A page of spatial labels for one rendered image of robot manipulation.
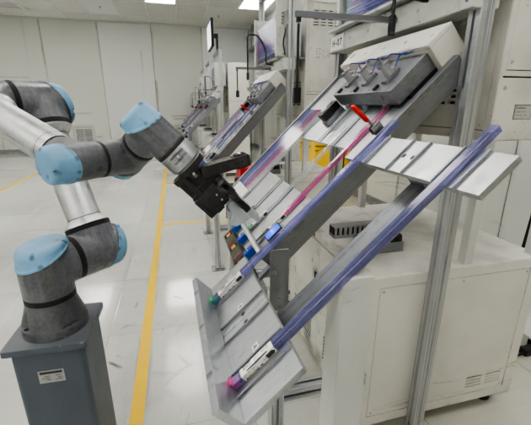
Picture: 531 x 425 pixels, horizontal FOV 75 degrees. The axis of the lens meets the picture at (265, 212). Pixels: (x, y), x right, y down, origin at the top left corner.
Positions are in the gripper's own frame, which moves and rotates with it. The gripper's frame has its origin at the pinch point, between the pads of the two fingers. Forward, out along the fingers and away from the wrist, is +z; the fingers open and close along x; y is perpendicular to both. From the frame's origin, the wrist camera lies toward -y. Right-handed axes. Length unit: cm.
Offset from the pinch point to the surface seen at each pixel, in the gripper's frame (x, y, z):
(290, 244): -2.0, -0.4, 12.9
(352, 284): 29.7, -4.3, 9.4
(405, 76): -6, -52, 5
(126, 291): -128, 97, 23
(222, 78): -468, -87, -9
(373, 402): -2, 19, 77
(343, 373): 29.7, 8.8, 22.5
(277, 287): 2.3, 9.7, 16.7
